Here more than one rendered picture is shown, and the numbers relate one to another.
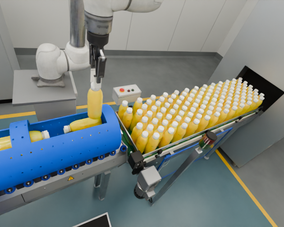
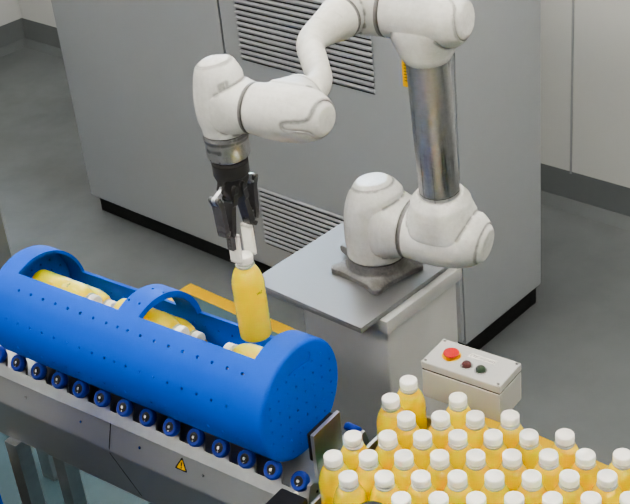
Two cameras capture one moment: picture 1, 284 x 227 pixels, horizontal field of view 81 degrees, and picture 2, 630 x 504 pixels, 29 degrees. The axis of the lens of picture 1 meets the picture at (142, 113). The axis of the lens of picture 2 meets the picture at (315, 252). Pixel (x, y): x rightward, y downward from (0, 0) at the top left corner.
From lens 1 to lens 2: 2.22 m
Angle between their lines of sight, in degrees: 64
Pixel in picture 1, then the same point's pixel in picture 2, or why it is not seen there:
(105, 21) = (213, 146)
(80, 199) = not seen: outside the picture
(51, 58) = (359, 208)
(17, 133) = (140, 295)
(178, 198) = not seen: outside the picture
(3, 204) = (87, 425)
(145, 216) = not seen: outside the picture
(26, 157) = (118, 335)
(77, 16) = (415, 124)
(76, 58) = (416, 227)
